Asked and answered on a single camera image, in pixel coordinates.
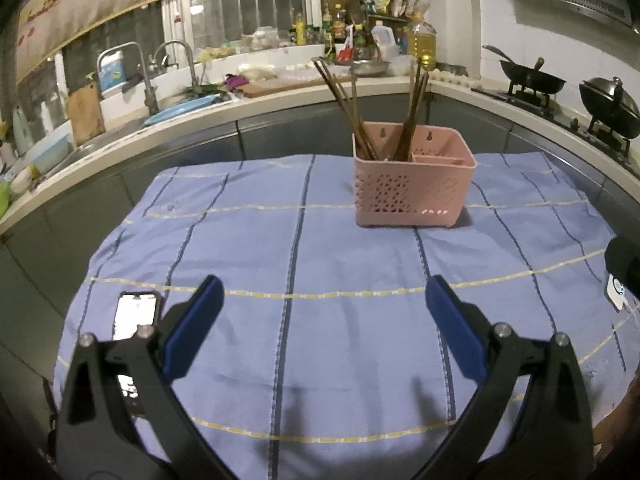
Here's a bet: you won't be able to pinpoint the smartphone with lit screen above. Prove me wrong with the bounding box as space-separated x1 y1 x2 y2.
110 289 163 418

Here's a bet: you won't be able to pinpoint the gas stove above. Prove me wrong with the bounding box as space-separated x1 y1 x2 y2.
473 88 639 174

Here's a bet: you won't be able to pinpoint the black lidded wok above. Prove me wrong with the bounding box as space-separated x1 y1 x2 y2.
579 76 639 139

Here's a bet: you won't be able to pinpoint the blue checked tablecloth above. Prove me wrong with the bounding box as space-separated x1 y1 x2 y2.
53 153 639 479

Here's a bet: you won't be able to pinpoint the black wok on stove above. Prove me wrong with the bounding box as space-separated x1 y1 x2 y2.
482 44 566 108

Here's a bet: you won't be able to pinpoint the pink perforated utensil basket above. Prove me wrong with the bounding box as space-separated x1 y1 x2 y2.
354 122 477 228

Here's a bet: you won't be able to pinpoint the chopsticks in middle compartment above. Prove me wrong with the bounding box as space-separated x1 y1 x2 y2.
393 61 430 162

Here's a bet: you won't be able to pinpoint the chopsticks in compartment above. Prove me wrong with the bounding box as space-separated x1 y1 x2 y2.
393 61 430 162
312 58 378 160

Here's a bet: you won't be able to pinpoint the blue basin in sink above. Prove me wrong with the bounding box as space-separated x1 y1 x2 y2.
143 93 235 127

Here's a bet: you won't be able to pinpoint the wooden cutting board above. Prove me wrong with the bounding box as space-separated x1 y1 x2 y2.
66 81 105 146

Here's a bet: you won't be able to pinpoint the steel sink faucet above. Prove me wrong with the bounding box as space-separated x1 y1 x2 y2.
96 41 160 115

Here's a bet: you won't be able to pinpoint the yellow cooking oil bottle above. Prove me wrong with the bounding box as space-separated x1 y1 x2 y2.
408 13 437 70

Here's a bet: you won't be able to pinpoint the chopsticks in left compartment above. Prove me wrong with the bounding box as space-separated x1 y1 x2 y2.
312 58 378 160

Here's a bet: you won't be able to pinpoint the steel bowl on counter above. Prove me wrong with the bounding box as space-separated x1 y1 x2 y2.
352 60 390 78

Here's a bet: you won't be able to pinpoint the white plastic jug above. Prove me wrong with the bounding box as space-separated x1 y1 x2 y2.
371 21 399 62

